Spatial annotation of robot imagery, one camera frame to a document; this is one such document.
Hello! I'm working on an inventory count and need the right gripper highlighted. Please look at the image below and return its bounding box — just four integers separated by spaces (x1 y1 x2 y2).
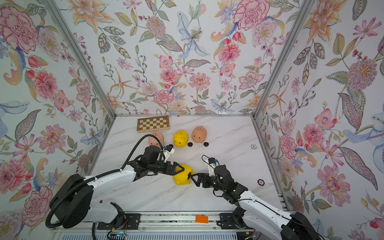
192 172 228 194

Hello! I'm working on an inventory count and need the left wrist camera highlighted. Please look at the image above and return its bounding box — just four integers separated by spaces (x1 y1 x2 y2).
163 145 175 162

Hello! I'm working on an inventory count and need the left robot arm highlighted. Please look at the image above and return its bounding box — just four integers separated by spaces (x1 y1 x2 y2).
45 146 185 229

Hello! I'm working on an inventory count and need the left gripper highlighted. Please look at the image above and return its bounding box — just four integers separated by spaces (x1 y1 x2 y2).
148 160 185 176

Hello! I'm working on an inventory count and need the yellow piggy bank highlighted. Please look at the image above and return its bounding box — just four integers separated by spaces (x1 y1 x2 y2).
173 130 189 148
173 164 194 186

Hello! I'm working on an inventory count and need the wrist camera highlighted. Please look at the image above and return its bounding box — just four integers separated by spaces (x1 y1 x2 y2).
163 145 175 162
208 158 217 177

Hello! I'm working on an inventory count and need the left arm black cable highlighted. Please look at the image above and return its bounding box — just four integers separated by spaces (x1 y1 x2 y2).
44 134 164 229

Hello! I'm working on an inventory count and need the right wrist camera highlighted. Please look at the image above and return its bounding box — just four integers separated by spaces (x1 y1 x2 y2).
208 158 217 177

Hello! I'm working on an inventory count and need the orange tag on rail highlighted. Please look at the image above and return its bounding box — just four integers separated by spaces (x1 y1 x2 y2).
195 216 209 224

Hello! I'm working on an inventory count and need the pink piggy bank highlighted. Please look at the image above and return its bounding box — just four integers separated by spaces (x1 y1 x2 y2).
149 132 165 148
191 126 208 144

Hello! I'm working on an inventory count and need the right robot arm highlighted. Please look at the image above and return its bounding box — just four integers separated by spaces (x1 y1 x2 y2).
188 165 324 240

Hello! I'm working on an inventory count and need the wooden chessboard box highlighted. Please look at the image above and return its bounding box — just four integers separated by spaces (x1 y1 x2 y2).
137 116 171 133

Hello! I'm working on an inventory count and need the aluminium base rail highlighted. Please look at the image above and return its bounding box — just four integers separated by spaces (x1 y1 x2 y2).
45 210 254 232

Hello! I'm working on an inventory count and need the round table hole cap near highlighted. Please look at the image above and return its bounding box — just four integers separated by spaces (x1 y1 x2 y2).
258 179 265 186

